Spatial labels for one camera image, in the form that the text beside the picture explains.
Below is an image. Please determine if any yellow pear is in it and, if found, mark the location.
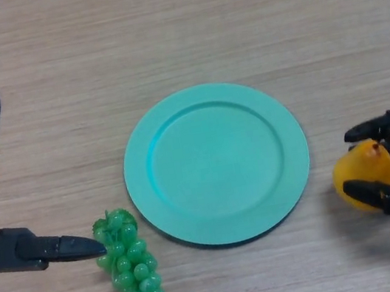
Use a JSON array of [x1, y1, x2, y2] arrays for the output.
[[326, 135, 390, 219]]

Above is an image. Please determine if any round teal plate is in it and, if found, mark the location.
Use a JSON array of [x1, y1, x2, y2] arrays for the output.
[[111, 68, 323, 263]]

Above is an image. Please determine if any green grape bunch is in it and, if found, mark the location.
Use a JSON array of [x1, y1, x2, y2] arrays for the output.
[[88, 202, 167, 292]]

